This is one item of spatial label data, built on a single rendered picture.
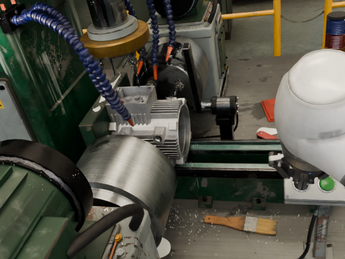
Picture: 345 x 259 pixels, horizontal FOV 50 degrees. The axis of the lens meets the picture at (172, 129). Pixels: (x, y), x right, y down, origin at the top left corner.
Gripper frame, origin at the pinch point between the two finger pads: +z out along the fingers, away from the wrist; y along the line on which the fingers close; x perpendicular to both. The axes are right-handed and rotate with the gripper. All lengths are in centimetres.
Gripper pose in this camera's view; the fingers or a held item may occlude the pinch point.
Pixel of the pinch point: (302, 178)
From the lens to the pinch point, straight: 80.0
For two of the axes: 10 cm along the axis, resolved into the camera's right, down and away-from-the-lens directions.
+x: -0.9, 9.3, -3.6
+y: -9.6, 0.1, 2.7
